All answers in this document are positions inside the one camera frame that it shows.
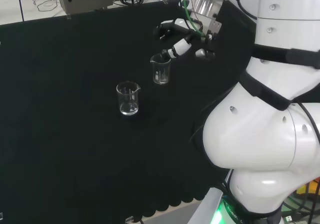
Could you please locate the yellow stop button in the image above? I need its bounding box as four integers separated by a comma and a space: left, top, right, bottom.
295, 178, 320, 201

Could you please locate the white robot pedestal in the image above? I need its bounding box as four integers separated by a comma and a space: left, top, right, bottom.
190, 188, 227, 224

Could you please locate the black table cloth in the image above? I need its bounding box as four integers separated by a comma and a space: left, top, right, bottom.
0, 0, 257, 224

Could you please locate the green cable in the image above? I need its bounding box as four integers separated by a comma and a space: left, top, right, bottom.
180, 0, 210, 39

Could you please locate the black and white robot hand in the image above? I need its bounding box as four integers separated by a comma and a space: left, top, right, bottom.
153, 11, 223, 60

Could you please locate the clear glass beaker with print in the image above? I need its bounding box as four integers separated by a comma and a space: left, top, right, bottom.
149, 49, 172, 85

